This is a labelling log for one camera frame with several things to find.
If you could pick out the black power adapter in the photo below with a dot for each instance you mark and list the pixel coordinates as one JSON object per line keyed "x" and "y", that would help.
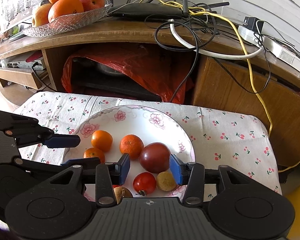
{"x": 253, "y": 23}

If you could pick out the yellow apple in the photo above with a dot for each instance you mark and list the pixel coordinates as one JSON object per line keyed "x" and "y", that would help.
{"x": 41, "y": 15}

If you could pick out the white power strip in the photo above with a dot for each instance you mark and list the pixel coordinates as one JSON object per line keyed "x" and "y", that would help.
{"x": 276, "y": 49}

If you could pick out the wooden tv cabinet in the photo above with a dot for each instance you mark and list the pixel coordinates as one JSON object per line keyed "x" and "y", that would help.
{"x": 271, "y": 93}

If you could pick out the large orange front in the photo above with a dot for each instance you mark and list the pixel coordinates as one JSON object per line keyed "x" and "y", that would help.
{"x": 64, "y": 7}

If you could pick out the cherry print tablecloth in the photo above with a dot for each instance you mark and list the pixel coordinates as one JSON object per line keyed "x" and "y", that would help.
{"x": 201, "y": 135}

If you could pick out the red plastic bag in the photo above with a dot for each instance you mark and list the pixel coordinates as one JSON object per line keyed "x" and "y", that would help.
{"x": 161, "y": 72}

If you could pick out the brown longan fruit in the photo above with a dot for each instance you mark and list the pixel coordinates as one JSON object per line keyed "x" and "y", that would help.
{"x": 122, "y": 192}
{"x": 165, "y": 181}

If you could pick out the glass fruit dish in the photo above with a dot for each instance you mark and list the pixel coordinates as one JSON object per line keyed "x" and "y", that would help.
{"x": 68, "y": 23}

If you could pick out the black wifi router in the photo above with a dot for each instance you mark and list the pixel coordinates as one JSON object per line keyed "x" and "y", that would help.
{"x": 177, "y": 8}

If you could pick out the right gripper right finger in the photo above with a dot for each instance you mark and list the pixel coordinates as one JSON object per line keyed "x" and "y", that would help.
{"x": 190, "y": 174}

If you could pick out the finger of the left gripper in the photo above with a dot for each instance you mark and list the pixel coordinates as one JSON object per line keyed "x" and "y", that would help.
{"x": 84, "y": 162}
{"x": 62, "y": 141}

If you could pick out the red apple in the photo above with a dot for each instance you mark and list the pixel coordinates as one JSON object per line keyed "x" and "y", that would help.
{"x": 92, "y": 4}

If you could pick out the small orange mandarin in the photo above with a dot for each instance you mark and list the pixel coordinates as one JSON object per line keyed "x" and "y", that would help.
{"x": 102, "y": 140}
{"x": 132, "y": 145}
{"x": 94, "y": 153}

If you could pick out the dark red large tomato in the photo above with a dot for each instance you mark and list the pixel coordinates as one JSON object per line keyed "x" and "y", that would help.
{"x": 155, "y": 158}

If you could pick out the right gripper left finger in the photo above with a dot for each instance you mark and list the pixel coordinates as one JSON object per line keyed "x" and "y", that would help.
{"x": 109, "y": 174}

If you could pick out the white floral ceramic bowl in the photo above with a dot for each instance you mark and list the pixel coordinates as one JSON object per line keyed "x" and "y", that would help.
{"x": 148, "y": 136}

